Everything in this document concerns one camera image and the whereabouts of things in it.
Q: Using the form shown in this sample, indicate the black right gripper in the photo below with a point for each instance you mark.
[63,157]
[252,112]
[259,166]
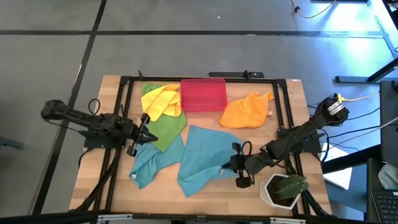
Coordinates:
[248,165]

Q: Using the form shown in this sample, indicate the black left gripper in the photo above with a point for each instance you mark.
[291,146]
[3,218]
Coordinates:
[135,133]

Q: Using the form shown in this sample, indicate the blue microfiber towel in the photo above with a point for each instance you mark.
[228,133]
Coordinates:
[202,155]
[149,165]

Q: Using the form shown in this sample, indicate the yellow microfiber towel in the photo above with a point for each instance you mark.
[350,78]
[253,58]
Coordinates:
[158,102]

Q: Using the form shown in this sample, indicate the orange microfiber towel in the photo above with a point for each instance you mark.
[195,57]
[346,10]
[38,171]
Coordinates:
[245,112]

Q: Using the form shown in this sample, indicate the red plastic basket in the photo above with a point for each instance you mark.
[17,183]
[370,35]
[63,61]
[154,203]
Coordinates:
[203,95]

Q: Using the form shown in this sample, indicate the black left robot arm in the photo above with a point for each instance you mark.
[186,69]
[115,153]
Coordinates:
[77,118]

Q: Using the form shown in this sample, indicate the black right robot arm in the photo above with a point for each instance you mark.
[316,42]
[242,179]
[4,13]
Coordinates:
[298,133]

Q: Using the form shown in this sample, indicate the green microfiber towel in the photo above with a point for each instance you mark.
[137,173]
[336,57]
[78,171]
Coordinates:
[168,130]

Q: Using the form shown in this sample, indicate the white hexagonal plant pot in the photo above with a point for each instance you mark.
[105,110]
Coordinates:
[265,193]

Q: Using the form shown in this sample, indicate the green cactus plant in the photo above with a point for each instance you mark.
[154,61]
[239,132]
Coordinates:
[292,186]

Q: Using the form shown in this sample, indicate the black bar with clamp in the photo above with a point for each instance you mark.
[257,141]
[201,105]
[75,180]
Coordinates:
[230,74]

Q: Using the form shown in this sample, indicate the white paper sheet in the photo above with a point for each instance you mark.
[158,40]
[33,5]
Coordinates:
[339,180]

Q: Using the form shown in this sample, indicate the grey furniture foot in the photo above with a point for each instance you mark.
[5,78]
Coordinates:
[9,143]

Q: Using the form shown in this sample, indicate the black desk leg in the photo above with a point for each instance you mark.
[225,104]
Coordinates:
[351,79]

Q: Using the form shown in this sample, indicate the grey cloth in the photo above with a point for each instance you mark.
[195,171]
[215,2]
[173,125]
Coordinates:
[388,177]

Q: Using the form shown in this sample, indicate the black laptop keyboard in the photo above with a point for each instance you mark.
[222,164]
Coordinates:
[387,207]

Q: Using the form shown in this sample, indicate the black monitor back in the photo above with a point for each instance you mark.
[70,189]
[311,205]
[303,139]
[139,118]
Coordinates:
[388,124]

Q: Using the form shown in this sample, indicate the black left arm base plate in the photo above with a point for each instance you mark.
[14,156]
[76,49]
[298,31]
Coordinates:
[93,143]

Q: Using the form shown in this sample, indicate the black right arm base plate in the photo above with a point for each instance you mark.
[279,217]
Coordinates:
[312,147]

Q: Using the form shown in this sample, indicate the black aluminium table frame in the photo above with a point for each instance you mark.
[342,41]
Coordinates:
[281,82]

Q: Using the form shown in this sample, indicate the black camera rig beam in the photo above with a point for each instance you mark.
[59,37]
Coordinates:
[62,216]

